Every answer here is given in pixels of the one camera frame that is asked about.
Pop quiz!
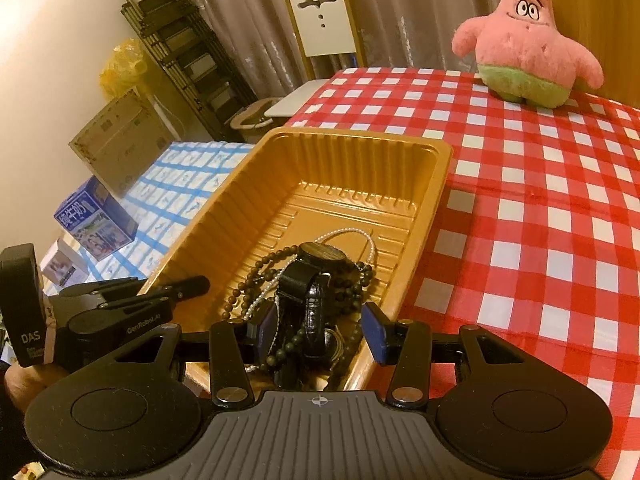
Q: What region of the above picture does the gold plastic tray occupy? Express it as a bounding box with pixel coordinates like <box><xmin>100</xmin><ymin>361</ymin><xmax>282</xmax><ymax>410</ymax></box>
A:
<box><xmin>137</xmin><ymin>127</ymin><xmax>454</xmax><ymax>393</ymax></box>

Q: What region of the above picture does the pink starfish plush toy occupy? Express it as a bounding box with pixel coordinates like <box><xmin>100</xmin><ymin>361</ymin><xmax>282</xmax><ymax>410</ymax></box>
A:
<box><xmin>451</xmin><ymin>0</ymin><xmax>605</xmax><ymax>109</ymax></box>

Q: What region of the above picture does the person's left hand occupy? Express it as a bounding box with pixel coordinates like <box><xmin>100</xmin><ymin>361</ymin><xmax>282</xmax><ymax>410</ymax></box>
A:
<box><xmin>5</xmin><ymin>364</ymin><xmax>68</xmax><ymax>411</ymax></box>

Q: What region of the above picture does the brown cardboard box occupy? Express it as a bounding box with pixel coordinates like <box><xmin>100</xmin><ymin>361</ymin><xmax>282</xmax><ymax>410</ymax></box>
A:
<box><xmin>68</xmin><ymin>87</ymin><xmax>176</xmax><ymax>196</ymax></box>

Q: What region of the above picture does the red checked tablecloth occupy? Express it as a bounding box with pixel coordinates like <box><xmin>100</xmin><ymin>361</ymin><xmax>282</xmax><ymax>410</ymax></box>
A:
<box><xmin>282</xmin><ymin>66</ymin><xmax>640</xmax><ymax>480</ymax></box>

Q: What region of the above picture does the small white box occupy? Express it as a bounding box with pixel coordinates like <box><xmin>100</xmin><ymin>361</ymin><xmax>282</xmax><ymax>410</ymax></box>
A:
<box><xmin>40</xmin><ymin>240</ymin><xmax>88</xmax><ymax>288</ymax></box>

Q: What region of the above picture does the blue milk carton box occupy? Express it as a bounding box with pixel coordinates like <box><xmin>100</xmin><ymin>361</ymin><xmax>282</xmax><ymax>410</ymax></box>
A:
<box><xmin>53</xmin><ymin>176</ymin><xmax>138</xmax><ymax>261</ymax></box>

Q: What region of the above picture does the black folding rack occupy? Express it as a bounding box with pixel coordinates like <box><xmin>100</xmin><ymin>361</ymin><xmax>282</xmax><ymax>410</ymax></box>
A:
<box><xmin>117</xmin><ymin>0</ymin><xmax>258</xmax><ymax>141</ymax></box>

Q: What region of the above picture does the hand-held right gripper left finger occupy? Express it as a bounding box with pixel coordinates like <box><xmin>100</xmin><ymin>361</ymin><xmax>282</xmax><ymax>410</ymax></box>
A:
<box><xmin>107</xmin><ymin>301</ymin><xmax>279</xmax><ymax>408</ymax></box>

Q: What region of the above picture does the black wrist watch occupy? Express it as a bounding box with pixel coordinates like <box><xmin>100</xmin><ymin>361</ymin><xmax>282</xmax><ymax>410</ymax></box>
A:
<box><xmin>272</xmin><ymin>241</ymin><xmax>353</xmax><ymax>391</ymax></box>

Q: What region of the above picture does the gold curtain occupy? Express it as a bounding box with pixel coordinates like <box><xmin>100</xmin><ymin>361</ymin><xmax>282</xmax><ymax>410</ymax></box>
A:
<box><xmin>502</xmin><ymin>0</ymin><xmax>636</xmax><ymax>68</ymax></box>

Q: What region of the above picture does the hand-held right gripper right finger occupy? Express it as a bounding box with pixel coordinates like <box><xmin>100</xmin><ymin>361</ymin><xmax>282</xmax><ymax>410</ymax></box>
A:
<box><xmin>362</xmin><ymin>302</ymin><xmax>526</xmax><ymax>408</ymax></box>

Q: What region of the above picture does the yellow plastic bag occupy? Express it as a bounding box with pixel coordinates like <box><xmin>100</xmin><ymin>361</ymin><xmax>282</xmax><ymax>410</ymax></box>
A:
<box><xmin>99</xmin><ymin>37</ymin><xmax>151</xmax><ymax>98</ymax></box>

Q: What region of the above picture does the beige plastic tub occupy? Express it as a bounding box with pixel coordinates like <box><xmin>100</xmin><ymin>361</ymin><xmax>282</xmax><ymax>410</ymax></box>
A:
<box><xmin>229</xmin><ymin>97</ymin><xmax>283</xmax><ymax>143</ymax></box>

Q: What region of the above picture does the grey patterned curtain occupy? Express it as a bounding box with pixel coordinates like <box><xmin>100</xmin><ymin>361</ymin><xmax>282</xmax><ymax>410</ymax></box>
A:
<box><xmin>167</xmin><ymin>0</ymin><xmax>506</xmax><ymax>101</ymax></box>

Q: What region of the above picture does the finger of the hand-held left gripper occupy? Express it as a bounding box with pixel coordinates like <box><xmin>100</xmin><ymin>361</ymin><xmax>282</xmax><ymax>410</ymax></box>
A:
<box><xmin>60</xmin><ymin>276</ymin><xmax>141</xmax><ymax>311</ymax></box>
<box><xmin>100</xmin><ymin>275</ymin><xmax>211</xmax><ymax>317</ymax></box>

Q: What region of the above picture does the white wooden chair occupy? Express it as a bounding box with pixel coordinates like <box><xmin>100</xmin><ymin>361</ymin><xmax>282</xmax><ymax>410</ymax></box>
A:
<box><xmin>264</xmin><ymin>0</ymin><xmax>366</xmax><ymax>120</ymax></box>

